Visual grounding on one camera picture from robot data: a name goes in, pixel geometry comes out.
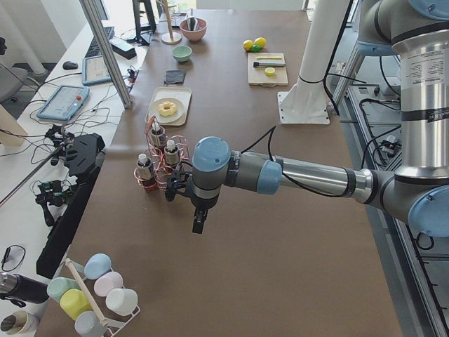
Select yellow plastic knife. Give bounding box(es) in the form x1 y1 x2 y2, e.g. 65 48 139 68
256 55 283 60

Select blue teach pendant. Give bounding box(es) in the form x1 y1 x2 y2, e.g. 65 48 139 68
36 85 90 121
81 55 112 86

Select blue teach pendant near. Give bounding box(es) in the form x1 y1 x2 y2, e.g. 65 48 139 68
36 85 90 121

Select blue cup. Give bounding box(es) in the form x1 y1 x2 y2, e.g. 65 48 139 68
84 253 112 279

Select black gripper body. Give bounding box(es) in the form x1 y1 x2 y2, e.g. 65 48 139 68
165 171 220 210

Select black keyboard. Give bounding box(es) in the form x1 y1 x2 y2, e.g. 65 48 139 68
85 26 115 58

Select aluminium frame post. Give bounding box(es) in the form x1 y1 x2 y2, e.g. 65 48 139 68
79 0 132 108

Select grey cup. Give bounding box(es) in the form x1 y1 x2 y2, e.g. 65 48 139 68
74 311 107 337

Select yellow lemon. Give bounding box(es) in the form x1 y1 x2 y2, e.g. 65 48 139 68
254 37 267 48
243 39 254 51

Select yellow lemon far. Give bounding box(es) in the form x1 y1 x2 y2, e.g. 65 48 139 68
254 37 267 48

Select grey folded cloth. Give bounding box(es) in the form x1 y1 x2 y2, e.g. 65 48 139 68
164 70 186 84

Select glazed donut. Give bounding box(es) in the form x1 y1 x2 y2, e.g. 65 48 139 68
158 101 177 117

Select white wire cup rack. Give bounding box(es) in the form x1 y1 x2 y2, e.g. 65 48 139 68
64 258 141 336

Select yellow lemon near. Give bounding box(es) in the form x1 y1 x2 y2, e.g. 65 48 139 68
243 39 254 51

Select mint cup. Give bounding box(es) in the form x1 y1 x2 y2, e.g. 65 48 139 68
46 277 80 303

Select blue teach pendant far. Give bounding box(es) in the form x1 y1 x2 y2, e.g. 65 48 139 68
81 55 112 86

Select green lime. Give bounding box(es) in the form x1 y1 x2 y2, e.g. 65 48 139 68
250 44 262 53

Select cream serving tray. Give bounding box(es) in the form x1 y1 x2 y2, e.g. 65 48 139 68
145 87 192 126

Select metal ice scoop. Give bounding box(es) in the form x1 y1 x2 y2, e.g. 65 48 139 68
186 9 200 32

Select pink cup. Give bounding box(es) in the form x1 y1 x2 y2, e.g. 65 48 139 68
94 271 123 297

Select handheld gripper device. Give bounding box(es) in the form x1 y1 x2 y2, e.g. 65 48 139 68
35 180 78 227

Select black box on desk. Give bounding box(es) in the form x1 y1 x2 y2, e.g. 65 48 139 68
109 37 137 60

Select copper wire bottle rack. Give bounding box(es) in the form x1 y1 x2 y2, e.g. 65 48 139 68
134 117 190 192

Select lemon half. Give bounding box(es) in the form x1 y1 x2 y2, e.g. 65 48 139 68
264 67 276 77

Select white round plate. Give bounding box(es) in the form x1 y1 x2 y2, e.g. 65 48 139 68
147 98 186 124

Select mint green bowl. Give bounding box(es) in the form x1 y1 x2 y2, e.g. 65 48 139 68
171 46 192 62

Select black computer mouse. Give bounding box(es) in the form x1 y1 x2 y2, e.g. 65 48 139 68
62 61 79 70

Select white cup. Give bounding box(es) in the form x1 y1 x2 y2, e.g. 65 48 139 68
105 288 138 316

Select pink bowl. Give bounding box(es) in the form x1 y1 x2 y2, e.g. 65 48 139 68
180 18 208 42

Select black device housing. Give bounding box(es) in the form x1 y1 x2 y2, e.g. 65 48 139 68
36 133 105 279

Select eyeglasses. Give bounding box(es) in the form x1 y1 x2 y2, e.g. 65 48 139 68
1 244 27 272

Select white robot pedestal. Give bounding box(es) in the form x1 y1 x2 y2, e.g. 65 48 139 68
278 0 352 124

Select black thermos bottle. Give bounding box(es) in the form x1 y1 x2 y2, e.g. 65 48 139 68
1 272 48 308

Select tea bottle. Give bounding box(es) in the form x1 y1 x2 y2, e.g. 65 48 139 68
164 139 180 170
150 121 167 154
137 153 156 190

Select yellow cup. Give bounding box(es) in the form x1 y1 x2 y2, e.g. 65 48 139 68
59 289 92 321

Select monitor stand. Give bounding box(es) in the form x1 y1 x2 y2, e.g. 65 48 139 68
126 0 157 46

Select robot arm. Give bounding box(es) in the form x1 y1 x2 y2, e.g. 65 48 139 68
166 1 448 237

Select wooden cutting board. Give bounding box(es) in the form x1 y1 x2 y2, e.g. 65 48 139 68
248 53 288 86

